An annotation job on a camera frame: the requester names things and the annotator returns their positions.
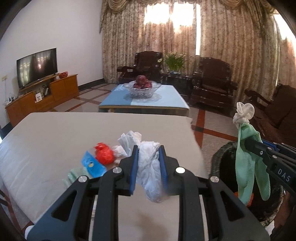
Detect dark wooden armchair left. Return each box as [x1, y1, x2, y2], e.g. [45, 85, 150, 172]
[117, 51, 163, 84]

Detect red bowl on cabinet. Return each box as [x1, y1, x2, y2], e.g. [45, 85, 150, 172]
[58, 71, 68, 79]

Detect blue coffee table cloth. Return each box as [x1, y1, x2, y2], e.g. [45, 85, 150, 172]
[99, 84, 189, 111]

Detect black side table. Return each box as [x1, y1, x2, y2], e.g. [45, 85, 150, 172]
[162, 73, 193, 98]

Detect curved black television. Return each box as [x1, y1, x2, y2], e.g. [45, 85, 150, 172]
[16, 48, 58, 89]

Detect orange foam net sleeve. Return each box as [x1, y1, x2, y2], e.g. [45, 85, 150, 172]
[234, 191, 254, 207]

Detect dark wooden sofa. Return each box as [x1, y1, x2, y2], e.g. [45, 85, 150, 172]
[244, 84, 295, 147]

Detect white table cover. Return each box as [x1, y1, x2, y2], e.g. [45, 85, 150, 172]
[0, 112, 208, 241]

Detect dark wooden armchair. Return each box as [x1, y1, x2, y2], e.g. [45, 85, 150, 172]
[117, 51, 163, 84]
[189, 57, 238, 111]

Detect dark wooden armchair right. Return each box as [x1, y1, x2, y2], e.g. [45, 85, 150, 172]
[189, 57, 238, 111]

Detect white plastic bag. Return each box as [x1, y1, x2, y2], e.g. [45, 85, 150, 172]
[136, 141, 165, 203]

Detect green potted plant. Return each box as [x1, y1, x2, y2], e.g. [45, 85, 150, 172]
[164, 52, 186, 72]

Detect white tissue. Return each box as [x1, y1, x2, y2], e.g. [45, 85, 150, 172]
[111, 131, 142, 159]

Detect blue white tube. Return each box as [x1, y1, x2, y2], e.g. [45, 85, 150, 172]
[81, 151, 107, 178]

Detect floral beige curtains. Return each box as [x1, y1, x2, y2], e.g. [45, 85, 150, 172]
[100, 1, 295, 101]

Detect red plastic bag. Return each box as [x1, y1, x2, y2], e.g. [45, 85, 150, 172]
[95, 143, 115, 166]

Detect wooden TV cabinet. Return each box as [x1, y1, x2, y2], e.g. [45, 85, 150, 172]
[5, 74, 79, 126]

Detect red apples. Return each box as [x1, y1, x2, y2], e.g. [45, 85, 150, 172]
[133, 75, 152, 89]

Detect black trash bin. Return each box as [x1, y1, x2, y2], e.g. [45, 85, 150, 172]
[211, 142, 283, 227]

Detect glass fruit bowl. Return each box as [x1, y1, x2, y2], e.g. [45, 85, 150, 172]
[123, 81, 162, 99]

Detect green rubber glove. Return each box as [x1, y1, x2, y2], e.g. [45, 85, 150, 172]
[63, 167, 93, 188]
[232, 101, 271, 206]

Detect white box on cabinet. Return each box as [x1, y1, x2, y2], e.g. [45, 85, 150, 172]
[35, 92, 43, 102]

